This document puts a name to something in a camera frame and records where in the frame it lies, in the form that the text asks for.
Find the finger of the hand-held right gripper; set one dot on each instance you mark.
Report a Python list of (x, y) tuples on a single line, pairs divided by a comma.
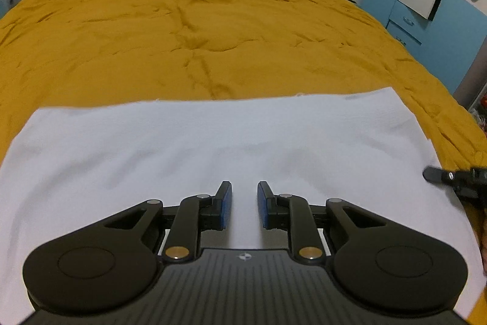
[(464, 182)]

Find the blue white wardrobe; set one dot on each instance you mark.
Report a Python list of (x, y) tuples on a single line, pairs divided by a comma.
[(456, 39)]

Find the white shoe rack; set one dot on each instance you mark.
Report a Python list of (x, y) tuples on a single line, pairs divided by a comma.
[(480, 111)]

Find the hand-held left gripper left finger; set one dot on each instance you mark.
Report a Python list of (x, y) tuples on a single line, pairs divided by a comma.
[(226, 203)]

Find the mustard yellow blanket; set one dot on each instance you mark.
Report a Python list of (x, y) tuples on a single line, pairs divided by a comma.
[(190, 24)]

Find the white printed sweatshirt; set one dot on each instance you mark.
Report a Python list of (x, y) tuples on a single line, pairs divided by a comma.
[(171, 150)]

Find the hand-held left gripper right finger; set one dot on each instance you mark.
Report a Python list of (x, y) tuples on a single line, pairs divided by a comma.
[(262, 203)]

